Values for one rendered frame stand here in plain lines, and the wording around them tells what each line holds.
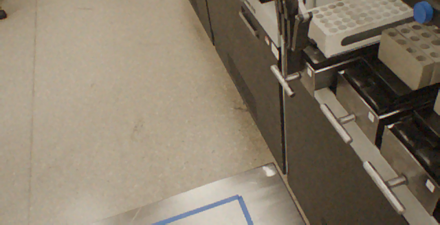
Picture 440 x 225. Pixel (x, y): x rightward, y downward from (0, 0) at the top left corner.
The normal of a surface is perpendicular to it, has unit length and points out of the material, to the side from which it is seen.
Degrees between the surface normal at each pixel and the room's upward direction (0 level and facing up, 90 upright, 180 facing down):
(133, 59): 0
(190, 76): 0
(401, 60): 90
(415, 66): 90
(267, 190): 0
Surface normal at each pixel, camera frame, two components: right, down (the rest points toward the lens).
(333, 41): 0.30, 0.63
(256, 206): -0.13, -0.72
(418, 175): -0.94, 0.30
